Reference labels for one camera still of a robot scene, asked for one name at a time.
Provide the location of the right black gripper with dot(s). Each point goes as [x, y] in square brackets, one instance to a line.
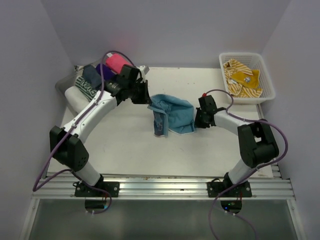
[198, 123]

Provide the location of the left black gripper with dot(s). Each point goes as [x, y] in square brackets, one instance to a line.
[145, 98]

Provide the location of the pink towel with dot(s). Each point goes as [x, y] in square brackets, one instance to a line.
[116, 62]

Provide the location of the light blue towel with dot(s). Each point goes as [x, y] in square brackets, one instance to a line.
[171, 114]

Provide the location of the grey plastic bin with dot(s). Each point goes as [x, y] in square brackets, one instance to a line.
[69, 82]

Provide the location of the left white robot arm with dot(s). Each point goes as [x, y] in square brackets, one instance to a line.
[67, 143]

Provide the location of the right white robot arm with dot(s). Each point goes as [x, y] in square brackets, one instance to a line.
[257, 144]

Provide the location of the purple rolled towel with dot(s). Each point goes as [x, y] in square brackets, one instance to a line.
[107, 72]

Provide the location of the grey rolled towel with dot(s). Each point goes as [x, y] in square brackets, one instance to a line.
[91, 75]

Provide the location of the green patterned rolled towel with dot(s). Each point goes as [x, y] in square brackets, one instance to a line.
[85, 88]

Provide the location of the yellow striped towel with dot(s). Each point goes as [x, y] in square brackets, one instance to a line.
[242, 82]

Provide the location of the white rolled towel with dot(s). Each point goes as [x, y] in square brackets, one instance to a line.
[76, 100]

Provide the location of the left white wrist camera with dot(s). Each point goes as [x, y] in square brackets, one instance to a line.
[144, 69]

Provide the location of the aluminium mounting rail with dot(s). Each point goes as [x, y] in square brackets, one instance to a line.
[135, 187]

